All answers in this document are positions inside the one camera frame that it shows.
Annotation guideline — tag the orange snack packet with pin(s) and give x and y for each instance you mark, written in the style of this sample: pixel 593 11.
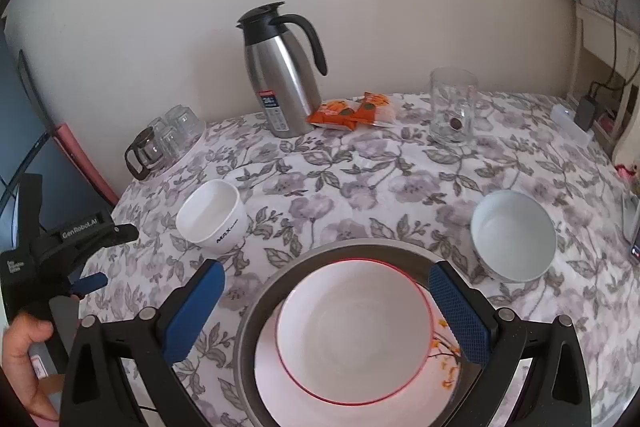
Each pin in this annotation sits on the orange snack packet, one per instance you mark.
pixel 332 114
pixel 377 109

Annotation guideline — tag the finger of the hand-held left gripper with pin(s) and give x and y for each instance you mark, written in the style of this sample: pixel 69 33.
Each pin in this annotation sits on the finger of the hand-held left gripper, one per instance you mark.
pixel 125 233
pixel 92 282

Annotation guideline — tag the flower print bowl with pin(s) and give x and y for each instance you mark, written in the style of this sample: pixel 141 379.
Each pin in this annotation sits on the flower print bowl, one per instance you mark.
pixel 270 372

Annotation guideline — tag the white cup black print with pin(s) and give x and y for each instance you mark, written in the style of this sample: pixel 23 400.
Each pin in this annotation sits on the white cup black print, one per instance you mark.
pixel 210 212

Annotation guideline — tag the pink toy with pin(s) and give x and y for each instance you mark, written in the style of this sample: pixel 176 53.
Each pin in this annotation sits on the pink toy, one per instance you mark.
pixel 630 171

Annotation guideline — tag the glass mug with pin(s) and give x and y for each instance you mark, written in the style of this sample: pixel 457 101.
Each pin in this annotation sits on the glass mug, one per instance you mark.
pixel 452 107

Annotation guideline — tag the black charger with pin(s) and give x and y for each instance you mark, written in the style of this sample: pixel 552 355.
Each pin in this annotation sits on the black charger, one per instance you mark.
pixel 585 113

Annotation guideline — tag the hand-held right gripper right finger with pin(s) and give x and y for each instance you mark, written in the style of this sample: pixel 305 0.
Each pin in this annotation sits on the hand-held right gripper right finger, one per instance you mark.
pixel 460 312

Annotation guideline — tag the grey floral blanket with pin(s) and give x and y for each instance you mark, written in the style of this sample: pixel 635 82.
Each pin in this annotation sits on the grey floral blanket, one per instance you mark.
pixel 375 187

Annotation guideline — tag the white ceramic bowl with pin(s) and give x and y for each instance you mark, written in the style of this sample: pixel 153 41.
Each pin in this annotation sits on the white ceramic bowl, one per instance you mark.
pixel 510 237

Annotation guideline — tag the person's left hand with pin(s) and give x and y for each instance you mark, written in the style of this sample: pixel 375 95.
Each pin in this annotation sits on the person's left hand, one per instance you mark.
pixel 25 357

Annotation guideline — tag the red rim bowl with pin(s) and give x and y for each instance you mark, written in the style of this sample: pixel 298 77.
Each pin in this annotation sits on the red rim bowl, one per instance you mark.
pixel 350 332

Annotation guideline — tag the dark screen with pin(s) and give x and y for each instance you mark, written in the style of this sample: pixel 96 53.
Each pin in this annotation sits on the dark screen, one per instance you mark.
pixel 20 132

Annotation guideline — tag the stainless steel thermos jug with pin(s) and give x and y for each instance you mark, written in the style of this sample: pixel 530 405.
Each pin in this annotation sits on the stainless steel thermos jug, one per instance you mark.
pixel 280 77

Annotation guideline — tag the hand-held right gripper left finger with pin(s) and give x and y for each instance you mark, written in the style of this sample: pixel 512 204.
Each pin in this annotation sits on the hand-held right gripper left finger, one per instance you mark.
pixel 200 307

